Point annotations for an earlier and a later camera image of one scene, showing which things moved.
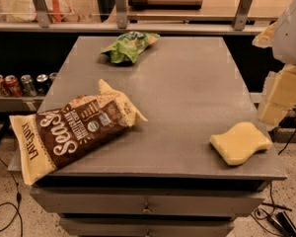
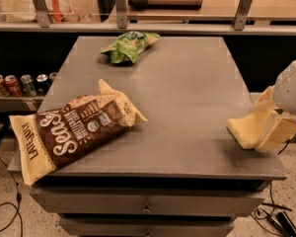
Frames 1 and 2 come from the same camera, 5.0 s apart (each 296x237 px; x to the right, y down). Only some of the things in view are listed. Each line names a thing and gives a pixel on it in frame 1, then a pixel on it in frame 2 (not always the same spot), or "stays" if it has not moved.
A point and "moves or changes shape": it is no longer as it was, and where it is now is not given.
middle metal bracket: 120,5 stays
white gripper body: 291,34 to 288,91
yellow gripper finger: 286,92 to 278,128
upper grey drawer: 145,200 stays
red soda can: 11,82 stays
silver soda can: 52,76 stays
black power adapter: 282,220 stays
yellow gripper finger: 265,38 to 266,101
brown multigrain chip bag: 45,139 stays
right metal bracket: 244,6 stays
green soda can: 29,88 stays
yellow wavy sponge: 240,143 moves or changes shape
